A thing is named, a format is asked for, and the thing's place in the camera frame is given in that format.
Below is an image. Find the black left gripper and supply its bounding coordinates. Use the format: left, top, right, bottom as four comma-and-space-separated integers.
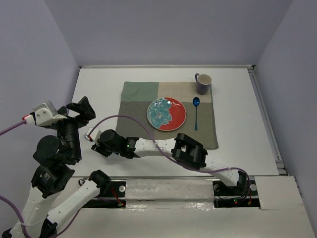
51, 94, 98, 160

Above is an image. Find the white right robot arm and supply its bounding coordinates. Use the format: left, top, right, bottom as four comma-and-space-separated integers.
86, 129, 250, 194

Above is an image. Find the blue metallic spoon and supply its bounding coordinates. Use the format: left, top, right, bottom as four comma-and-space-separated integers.
193, 97, 200, 131

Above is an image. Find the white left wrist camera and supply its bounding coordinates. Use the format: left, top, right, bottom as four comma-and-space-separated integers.
22, 101, 67, 127

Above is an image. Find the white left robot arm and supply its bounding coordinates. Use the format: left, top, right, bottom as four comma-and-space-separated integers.
1, 96, 111, 238

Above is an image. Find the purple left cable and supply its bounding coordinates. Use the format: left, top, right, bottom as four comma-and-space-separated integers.
0, 119, 82, 238

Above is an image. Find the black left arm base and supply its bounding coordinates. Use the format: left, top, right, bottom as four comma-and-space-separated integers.
78, 170, 126, 209

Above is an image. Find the green beige patchwork cloth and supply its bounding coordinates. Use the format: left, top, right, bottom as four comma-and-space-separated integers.
116, 82, 218, 150

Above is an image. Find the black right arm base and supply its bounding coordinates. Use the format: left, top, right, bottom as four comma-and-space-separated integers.
213, 179, 260, 208

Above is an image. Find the purple mug cream inside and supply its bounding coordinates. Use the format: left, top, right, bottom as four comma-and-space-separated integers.
195, 73, 212, 95

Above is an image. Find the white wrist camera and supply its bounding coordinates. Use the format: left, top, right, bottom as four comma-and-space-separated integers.
86, 127, 102, 143
22, 101, 67, 127

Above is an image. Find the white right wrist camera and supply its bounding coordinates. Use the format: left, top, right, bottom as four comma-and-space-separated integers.
86, 127, 102, 143

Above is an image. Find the red floral plate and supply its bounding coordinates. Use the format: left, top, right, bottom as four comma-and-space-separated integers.
147, 97, 186, 131

